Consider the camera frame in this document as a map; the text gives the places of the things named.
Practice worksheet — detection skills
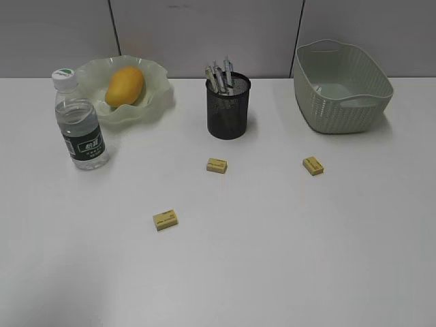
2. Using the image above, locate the pale green plastic basket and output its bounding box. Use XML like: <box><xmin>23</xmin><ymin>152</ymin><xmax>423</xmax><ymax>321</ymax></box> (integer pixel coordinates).
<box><xmin>294</xmin><ymin>40</ymin><xmax>394</xmax><ymax>134</ymax></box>

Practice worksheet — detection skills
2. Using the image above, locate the yellow mango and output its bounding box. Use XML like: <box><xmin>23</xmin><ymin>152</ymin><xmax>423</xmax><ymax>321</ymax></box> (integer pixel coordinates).
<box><xmin>105</xmin><ymin>66</ymin><xmax>144</xmax><ymax>108</ymax></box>

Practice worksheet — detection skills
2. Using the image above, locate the yellow eraser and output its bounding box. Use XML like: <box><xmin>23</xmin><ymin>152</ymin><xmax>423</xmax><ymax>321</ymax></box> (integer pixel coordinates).
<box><xmin>153</xmin><ymin>209</ymin><xmax>178</xmax><ymax>231</ymax></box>
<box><xmin>302</xmin><ymin>156</ymin><xmax>324</xmax><ymax>176</ymax></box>
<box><xmin>206</xmin><ymin>158</ymin><xmax>228</xmax><ymax>174</ymax></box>

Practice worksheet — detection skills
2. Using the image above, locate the clear water bottle green label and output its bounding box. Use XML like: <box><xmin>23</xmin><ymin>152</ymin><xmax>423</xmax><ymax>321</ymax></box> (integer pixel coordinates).
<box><xmin>51</xmin><ymin>68</ymin><xmax>109</xmax><ymax>170</ymax></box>

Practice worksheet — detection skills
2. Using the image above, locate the grey grip pen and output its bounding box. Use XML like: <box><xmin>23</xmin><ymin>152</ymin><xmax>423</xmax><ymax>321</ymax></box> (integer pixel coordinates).
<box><xmin>223</xmin><ymin>55</ymin><xmax>234</xmax><ymax>95</ymax></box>

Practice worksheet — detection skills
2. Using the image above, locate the beige grip pen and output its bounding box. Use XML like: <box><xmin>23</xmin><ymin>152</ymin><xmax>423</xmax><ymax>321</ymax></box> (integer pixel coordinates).
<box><xmin>205</xmin><ymin>65</ymin><xmax>219</xmax><ymax>93</ymax></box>

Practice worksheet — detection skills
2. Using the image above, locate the black mesh pen holder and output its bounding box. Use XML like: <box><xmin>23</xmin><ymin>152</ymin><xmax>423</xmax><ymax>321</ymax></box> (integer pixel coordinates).
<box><xmin>205</xmin><ymin>72</ymin><xmax>251</xmax><ymax>140</ymax></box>

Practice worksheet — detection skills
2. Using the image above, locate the blue grey pen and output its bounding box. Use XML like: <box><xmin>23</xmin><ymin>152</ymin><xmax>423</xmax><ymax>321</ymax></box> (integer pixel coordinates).
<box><xmin>213</xmin><ymin>61</ymin><xmax>227</xmax><ymax>94</ymax></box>

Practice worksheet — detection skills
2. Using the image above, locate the pale green wavy plate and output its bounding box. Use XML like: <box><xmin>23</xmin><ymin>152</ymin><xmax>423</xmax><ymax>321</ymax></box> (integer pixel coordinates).
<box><xmin>76</xmin><ymin>55</ymin><xmax>173</xmax><ymax>129</ymax></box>

